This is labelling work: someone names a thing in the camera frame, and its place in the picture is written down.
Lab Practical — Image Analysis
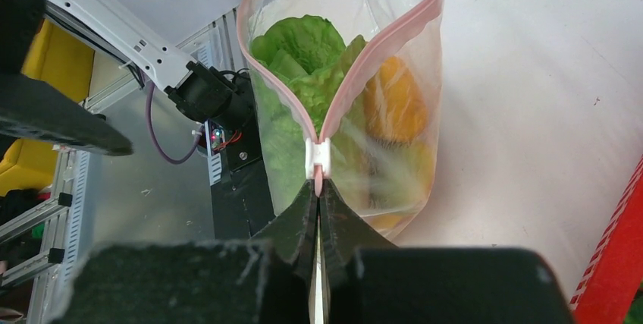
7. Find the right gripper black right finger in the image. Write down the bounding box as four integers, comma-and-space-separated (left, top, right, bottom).
318, 180, 397, 323

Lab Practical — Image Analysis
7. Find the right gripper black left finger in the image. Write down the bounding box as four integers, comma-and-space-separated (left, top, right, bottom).
246, 180, 318, 323

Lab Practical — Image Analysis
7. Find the yellow lemon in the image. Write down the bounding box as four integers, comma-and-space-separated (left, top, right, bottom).
364, 56, 428, 143

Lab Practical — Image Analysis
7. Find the clear pink-dotted zip bag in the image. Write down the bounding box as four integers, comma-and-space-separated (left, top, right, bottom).
237, 0, 444, 218

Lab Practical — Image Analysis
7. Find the green napa cabbage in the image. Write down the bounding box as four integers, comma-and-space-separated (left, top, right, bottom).
250, 14, 367, 215

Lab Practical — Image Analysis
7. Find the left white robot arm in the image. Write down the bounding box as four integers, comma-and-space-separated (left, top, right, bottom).
1, 0, 255, 156

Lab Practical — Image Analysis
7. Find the red plastic basket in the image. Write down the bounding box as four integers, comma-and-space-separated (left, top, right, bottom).
569, 162, 642, 323

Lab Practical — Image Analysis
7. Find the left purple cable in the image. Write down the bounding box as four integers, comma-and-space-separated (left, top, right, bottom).
144, 80, 205, 166

